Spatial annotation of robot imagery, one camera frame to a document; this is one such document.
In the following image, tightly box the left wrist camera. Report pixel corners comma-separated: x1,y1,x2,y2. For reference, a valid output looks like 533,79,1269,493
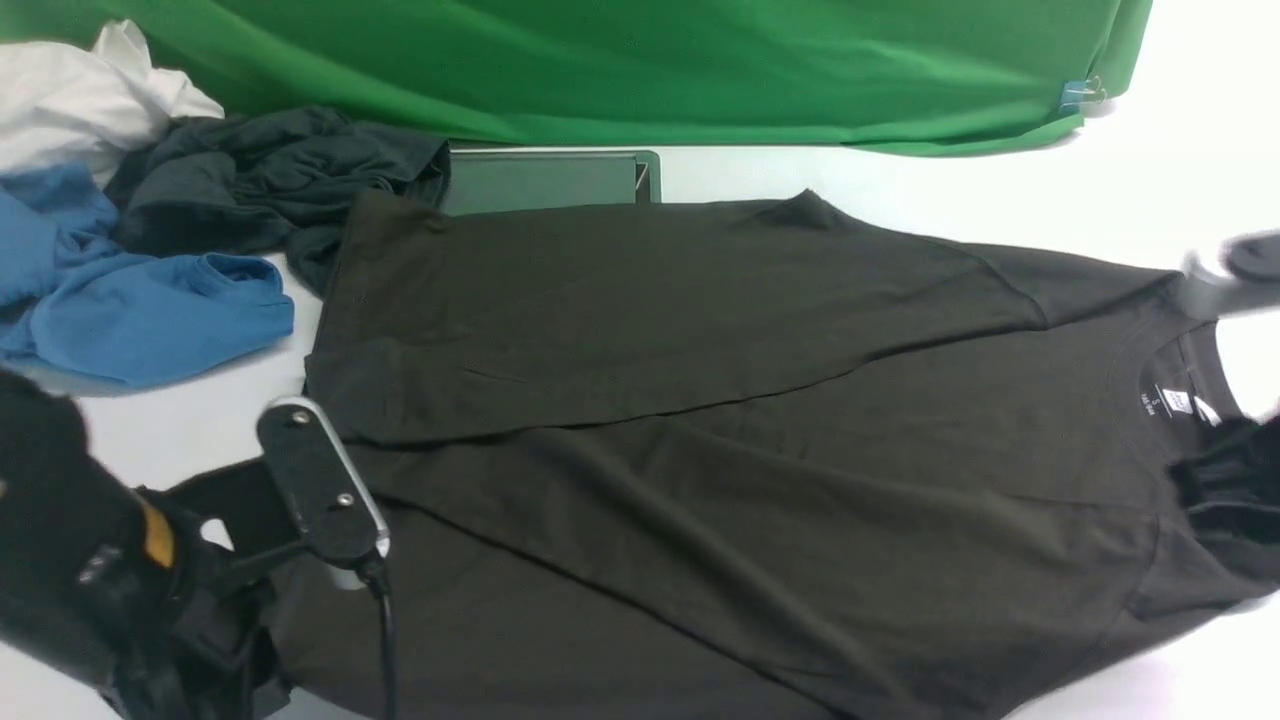
256,396,390,591

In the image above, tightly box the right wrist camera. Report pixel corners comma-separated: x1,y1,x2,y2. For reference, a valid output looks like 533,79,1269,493
1178,229,1279,320

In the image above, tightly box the blue binder clip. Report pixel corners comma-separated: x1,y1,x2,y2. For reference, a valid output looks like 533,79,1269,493
1059,76,1108,115

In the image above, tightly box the gray long-sleeve top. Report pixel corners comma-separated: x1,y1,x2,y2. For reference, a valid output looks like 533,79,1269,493
305,191,1277,719

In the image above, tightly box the blue crumpled shirt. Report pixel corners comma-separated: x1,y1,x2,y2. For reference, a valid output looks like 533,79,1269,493
1,163,294,389

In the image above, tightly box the white crumpled shirt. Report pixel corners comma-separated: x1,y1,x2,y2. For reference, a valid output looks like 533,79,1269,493
1,20,224,186

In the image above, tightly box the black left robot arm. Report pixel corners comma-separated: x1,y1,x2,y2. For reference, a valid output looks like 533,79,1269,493
1,372,298,719

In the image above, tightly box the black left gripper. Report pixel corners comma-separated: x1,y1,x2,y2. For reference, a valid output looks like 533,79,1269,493
110,459,294,719

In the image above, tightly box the green backdrop cloth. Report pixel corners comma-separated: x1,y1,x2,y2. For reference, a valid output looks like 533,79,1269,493
3,1,1152,158

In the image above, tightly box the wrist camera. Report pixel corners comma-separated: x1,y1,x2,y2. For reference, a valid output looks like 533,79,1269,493
1178,229,1279,320
256,396,390,591

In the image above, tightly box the dark teal crumpled shirt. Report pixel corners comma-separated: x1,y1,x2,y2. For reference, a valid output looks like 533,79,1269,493
105,106,452,295

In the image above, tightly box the metal table cable hatch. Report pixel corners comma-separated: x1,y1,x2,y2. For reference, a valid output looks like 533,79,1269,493
442,149,662,217

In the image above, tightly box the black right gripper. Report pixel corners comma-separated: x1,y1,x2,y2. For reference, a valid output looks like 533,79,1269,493
1169,415,1279,585

